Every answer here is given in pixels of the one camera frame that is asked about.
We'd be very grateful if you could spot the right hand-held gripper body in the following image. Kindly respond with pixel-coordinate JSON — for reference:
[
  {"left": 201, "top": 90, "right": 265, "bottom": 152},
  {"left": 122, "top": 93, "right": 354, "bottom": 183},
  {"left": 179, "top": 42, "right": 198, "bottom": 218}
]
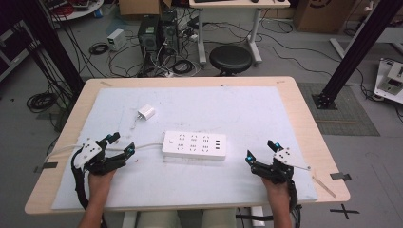
[{"left": 251, "top": 146, "right": 312, "bottom": 186}]

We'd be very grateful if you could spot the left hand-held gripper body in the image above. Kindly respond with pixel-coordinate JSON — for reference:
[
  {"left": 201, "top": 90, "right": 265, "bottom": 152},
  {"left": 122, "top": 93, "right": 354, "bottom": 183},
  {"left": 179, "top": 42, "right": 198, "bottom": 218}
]
[{"left": 73, "top": 138, "right": 128, "bottom": 176}]

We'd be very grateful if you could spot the white charger plug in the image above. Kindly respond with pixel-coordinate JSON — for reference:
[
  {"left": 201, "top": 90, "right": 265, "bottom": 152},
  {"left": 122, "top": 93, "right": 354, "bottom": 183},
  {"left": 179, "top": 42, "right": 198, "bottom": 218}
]
[{"left": 136, "top": 104, "right": 156, "bottom": 122}]

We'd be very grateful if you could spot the white power strip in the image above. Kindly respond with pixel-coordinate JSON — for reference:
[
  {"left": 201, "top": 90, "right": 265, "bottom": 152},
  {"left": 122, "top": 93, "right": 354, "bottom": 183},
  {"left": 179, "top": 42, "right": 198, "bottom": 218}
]
[{"left": 162, "top": 130, "right": 228, "bottom": 162}]

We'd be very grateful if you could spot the person's right hand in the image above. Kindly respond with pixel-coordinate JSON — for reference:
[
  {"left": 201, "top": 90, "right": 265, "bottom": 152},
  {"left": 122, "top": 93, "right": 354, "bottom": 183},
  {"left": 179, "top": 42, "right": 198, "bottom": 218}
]
[{"left": 261, "top": 177, "right": 292, "bottom": 204}]

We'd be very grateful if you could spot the person's left hand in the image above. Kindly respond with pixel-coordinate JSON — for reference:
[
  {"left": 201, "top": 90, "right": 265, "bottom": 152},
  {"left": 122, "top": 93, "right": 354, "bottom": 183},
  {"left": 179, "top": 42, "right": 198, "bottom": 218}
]
[{"left": 87, "top": 169, "right": 117, "bottom": 195}]

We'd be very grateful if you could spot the black tape strip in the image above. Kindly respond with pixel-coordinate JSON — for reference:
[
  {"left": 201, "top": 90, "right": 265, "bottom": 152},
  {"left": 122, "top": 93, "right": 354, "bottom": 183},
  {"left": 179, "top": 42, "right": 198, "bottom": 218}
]
[
  {"left": 33, "top": 161, "right": 59, "bottom": 174},
  {"left": 329, "top": 172, "right": 353, "bottom": 182}
]

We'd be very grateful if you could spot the light wooden table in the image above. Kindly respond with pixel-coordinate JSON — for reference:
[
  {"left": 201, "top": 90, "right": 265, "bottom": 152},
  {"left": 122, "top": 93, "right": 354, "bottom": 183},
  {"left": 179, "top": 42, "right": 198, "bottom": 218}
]
[{"left": 24, "top": 75, "right": 352, "bottom": 217}]

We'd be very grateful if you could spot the thin wooden stick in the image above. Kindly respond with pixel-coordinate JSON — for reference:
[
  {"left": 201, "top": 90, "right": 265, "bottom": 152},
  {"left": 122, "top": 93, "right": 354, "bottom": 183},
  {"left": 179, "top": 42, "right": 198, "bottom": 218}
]
[{"left": 311, "top": 175, "right": 337, "bottom": 200}]

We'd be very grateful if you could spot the pale blue foam mat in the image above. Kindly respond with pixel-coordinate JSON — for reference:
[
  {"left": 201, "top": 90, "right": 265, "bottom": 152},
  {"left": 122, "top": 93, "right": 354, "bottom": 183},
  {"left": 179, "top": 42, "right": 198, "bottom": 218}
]
[{"left": 50, "top": 85, "right": 318, "bottom": 211}]

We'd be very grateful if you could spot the grey floor mat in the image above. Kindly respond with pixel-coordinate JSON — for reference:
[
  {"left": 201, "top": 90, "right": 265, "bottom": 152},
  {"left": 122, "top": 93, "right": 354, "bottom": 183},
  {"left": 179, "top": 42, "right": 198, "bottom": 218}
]
[{"left": 297, "top": 82, "right": 381, "bottom": 138}]

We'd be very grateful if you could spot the black round stool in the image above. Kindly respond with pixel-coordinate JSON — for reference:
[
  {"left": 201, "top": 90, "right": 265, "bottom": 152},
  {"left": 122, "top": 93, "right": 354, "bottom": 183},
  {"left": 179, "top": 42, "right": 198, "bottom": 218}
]
[{"left": 208, "top": 45, "right": 254, "bottom": 77}]

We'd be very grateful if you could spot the white power supply box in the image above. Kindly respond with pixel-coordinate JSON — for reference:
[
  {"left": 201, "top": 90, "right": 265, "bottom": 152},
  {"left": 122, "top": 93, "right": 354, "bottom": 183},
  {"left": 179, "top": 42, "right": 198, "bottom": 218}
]
[{"left": 106, "top": 28, "right": 128, "bottom": 52}]

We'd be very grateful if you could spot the black computer tower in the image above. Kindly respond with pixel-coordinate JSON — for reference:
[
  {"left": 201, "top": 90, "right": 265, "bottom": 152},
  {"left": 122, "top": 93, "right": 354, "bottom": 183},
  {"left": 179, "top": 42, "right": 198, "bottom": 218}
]
[
  {"left": 137, "top": 14, "right": 161, "bottom": 52},
  {"left": 159, "top": 9, "right": 181, "bottom": 55}
]

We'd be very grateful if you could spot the grey metal shelf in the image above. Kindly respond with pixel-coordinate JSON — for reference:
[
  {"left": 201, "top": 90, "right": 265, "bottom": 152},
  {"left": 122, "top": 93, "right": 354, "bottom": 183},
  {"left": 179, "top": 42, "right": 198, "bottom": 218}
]
[{"left": 0, "top": 20, "right": 40, "bottom": 84}]

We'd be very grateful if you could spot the round white table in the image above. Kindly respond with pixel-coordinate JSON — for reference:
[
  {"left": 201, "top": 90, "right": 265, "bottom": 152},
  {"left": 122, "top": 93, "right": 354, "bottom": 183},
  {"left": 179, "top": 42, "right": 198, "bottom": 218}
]
[{"left": 44, "top": 0, "right": 106, "bottom": 23}]

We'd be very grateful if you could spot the white machine with panels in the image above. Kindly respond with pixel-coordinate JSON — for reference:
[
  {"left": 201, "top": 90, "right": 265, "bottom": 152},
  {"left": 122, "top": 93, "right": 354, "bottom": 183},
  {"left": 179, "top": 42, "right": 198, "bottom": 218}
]
[{"left": 373, "top": 58, "right": 403, "bottom": 105}]

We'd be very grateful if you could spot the large brown cardboard box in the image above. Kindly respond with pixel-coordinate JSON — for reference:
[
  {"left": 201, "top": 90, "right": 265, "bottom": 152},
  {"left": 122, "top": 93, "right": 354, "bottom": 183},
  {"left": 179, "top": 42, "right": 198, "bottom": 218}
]
[{"left": 292, "top": 0, "right": 356, "bottom": 34}]

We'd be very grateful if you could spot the white-legged wooden desk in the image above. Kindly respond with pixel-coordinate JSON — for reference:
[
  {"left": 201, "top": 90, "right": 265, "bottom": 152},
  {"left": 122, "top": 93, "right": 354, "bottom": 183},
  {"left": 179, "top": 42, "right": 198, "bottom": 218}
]
[{"left": 188, "top": 0, "right": 292, "bottom": 67}]

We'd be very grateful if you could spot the white power strip cable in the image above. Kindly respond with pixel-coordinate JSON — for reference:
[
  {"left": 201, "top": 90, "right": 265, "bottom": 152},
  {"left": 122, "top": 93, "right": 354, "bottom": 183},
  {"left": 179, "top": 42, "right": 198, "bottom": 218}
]
[{"left": 43, "top": 142, "right": 165, "bottom": 163}]

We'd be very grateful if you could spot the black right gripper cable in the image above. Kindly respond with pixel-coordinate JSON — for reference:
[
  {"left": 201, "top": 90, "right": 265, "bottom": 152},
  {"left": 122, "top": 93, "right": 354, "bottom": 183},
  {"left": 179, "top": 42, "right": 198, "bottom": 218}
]
[{"left": 285, "top": 180, "right": 303, "bottom": 228}]

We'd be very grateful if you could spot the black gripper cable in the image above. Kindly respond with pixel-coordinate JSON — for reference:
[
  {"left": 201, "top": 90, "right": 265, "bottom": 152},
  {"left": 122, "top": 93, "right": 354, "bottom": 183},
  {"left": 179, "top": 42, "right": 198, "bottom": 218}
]
[
  {"left": 70, "top": 147, "right": 91, "bottom": 211},
  {"left": 285, "top": 180, "right": 303, "bottom": 228}
]

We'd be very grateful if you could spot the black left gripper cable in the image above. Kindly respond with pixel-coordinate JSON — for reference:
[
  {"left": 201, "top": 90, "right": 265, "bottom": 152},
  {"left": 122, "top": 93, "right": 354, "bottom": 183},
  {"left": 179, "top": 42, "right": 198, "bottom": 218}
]
[{"left": 70, "top": 147, "right": 91, "bottom": 211}]

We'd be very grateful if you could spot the coiled black cable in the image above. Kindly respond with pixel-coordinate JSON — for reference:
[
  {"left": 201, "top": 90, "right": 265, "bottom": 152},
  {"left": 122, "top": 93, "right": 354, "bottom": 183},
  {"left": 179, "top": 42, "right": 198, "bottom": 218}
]
[
  {"left": 26, "top": 91, "right": 59, "bottom": 114},
  {"left": 171, "top": 59, "right": 195, "bottom": 76},
  {"left": 88, "top": 42, "right": 110, "bottom": 56}
]

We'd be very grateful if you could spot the black metal frame post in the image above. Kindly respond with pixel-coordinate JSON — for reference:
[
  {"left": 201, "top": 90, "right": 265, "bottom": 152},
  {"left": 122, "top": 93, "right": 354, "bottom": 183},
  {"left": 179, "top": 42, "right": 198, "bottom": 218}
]
[
  {"left": 311, "top": 0, "right": 403, "bottom": 110},
  {"left": 14, "top": 0, "right": 86, "bottom": 97}
]

